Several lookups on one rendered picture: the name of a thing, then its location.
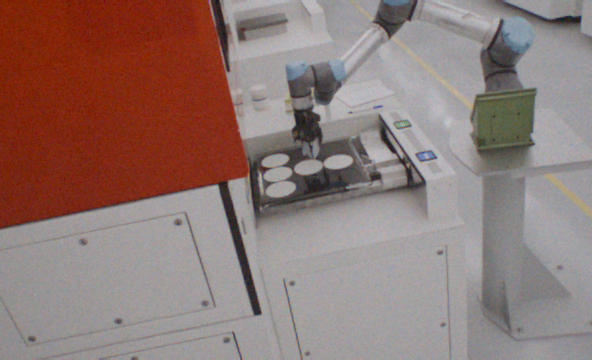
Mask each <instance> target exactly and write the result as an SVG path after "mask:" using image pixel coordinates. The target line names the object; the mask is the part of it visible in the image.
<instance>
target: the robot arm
mask: <svg viewBox="0 0 592 360"><path fill-rule="evenodd" d="M416 20H420V21H423V22H425V23H428V24H431V25H433V26H436V27H439V28H441V29H444V30H447V31H450V32H452V33H455V34H458V35H460V36H463V37H466V38H468V39H471V40H474V41H477V42H479V43H482V44H483V46H482V48H481V50H480V61H481V64H482V69H483V75H484V81H485V91H484V93H490V92H499V91H507V90H515V89H523V88H524V87H523V86H522V84H521V82H520V81H519V79H518V76H517V70H516V64H517V63H518V61H519V60H520V59H521V57H522V56H523V55H524V54H525V52H526V51H528V50H529V48H530V47H531V44H532V43H533V41H534V39H535V33H534V30H533V28H532V26H531V24H530V23H529V22H528V21H526V20H525V19H523V18H520V17H513V18H509V19H503V18H501V17H497V18H495V19H489V18H487V17H484V16H481V15H478V14H476V13H473V12H470V11H467V10H465V9H462V8H459V7H456V6H454V5H451V4H448V3H446V2H444V1H441V0H380V3H379V6H378V10H377V13H376V15H375V17H374V19H373V21H372V22H371V23H370V24H369V25H368V27H367V31H366V33H365V34H364V35H363V36H362V37H361V38H360V39H359V40H358V41H357V42H356V43H355V44H354V45H353V46H352V47H351V48H349V49H348V50H347V52H346V53H345V54H344V55H343V56H342V57H341V58H340V59H339V58H337V59H332V60H331V59H329V60H327V61H323V62H319V63H314V64H309V65H308V64H307V61H306V60H302V59H300V60H294V61H291V62H289V63H288V64H287V65H286V75H287V77H286V78H287V81H288V86H289V91H290V98H291V104H292V107H293V110H294V117H295V123H296V124H295V125H294V127H293V128H292V132H293V137H294V143H296V141H297V140H299V142H301V143H302V144H303V150H302V153H303V155H304V156H305V155H308V156H309V157H310V158H311V159H312V160H315V159H316V157H317V156H318V153H319V150H320V147H321V144H322V140H323V132H322V127H320V126H319V122H318V121H321V114H319V113H316V112H314V111H312V110H313V109H314V104H313V103H314V102H313V99H315V101H316V102H317V103H318V104H321V105H327V104H329V103H331V102H332V100H333V99H334V95H335V94H336V92H337V91H338V90H339V89H340V88H341V87H342V86H343V85H344V84H345V83H346V82H347V81H348V80H349V79H350V77H351V76H352V75H353V74H354V73H355V72H356V71H357V70H358V69H359V68H360V67H361V66H362V65H363V64H364V62H365V61H366V60H368V59H369V58H370V57H371V56H372V55H373V54H374V53H375V52H376V51H377V50H378V48H379V47H380V46H381V45H385V44H387V43H388V42H389V41H390V40H391V39H392V38H393V36H394V35H395V34H396V33H397V32H398V31H399V30H400V29H401V28H402V27H403V26H404V24H405V23H406V21H409V22H413V21H416ZM311 87H314V90H313V94H314V96H312V88H311ZM296 130H297V135H296ZM294 131H295V135H296V137H295V136H294ZM311 142H312V144H313V151H312V147H311V145H310V143H311Z"/></svg>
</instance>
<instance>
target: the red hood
mask: <svg viewBox="0 0 592 360"><path fill-rule="evenodd" d="M240 74H241V70H240V65H239V61H238V56H237V52H236V48H235V44H234V40H233V35H232V31H231V26H230V22H229V17H228V13H227V5H226V1H225V0H0V228H3V227H7V226H12V225H17V224H22V223H27V222H31V221H36V220H41V219H45V218H50V217H55V216H60V215H65V214H70V213H75V212H79V211H84V210H89V209H94V208H99V207H104V206H108V205H113V204H117V203H122V202H127V201H132V200H137V199H142V198H147V197H152V196H156V195H161V194H166V193H171V192H176V191H181V190H186V189H190V188H195V187H200V186H205V185H210V184H215V183H220V182H225V181H231V180H236V179H241V178H246V177H248V173H249V166H248V155H247V145H246V134H245V123H244V112H243V102H242V91H241V80H240Z"/></svg>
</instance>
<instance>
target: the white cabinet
mask: <svg viewBox="0 0 592 360"><path fill-rule="evenodd" d="M260 270H261V274H262V278H263V282H264V286H265V290H266V294H267V298H268V302H269V306H270V309H271V313H272V317H273V321H274V325H275V329H276V333H277V337H278V341H279V345H280V349H281V353H282V357H283V360H468V352H467V298H466V243H465V226H462V227H457V228H452V229H447V230H442V231H438V232H433V233H428V234H423V235H418V236H414V237H409V238H404V239H399V240H394V241H389V242H385V243H380V244H375V245H370V246H365V247H361V248H356V249H351V250H346V251H341V252H337V253H332V254H327V255H322V256H317V257H313V258H308V259H303V260H298V261H293V262H288V263H284V264H279V265H274V266H269V267H264V268H260Z"/></svg>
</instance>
